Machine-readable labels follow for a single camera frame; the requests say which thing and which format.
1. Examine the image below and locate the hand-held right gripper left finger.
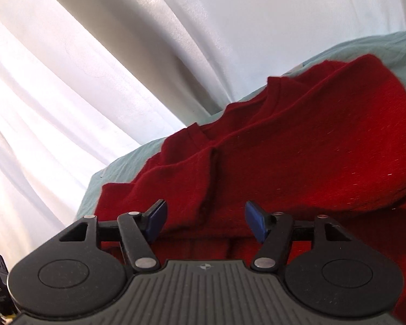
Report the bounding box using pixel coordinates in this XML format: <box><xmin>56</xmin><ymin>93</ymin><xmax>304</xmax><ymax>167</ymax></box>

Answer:
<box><xmin>58</xmin><ymin>199</ymin><xmax>168</xmax><ymax>273</ymax></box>

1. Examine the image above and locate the teal printed bed sheet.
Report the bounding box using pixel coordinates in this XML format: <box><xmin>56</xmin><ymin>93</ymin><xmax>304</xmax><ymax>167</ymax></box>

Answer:
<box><xmin>75</xmin><ymin>29</ymin><xmax>406</xmax><ymax>225</ymax></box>

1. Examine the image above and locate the grey-white thick curtain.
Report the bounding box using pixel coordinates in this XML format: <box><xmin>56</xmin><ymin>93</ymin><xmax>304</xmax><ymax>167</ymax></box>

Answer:
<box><xmin>30</xmin><ymin>0</ymin><xmax>406</xmax><ymax>118</ymax></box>

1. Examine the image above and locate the sheer white curtain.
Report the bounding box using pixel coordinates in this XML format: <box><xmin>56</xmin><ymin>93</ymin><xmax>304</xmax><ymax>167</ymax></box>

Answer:
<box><xmin>0</xmin><ymin>3</ymin><xmax>187</xmax><ymax>255</ymax></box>

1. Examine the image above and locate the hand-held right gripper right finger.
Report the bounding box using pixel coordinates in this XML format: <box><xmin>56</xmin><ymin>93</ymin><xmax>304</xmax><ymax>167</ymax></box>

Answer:
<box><xmin>244</xmin><ymin>201</ymin><xmax>356</xmax><ymax>273</ymax></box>

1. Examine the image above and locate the red knit sweater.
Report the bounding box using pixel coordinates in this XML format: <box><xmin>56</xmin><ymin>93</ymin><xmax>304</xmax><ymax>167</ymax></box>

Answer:
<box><xmin>94</xmin><ymin>53</ymin><xmax>406</xmax><ymax>325</ymax></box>

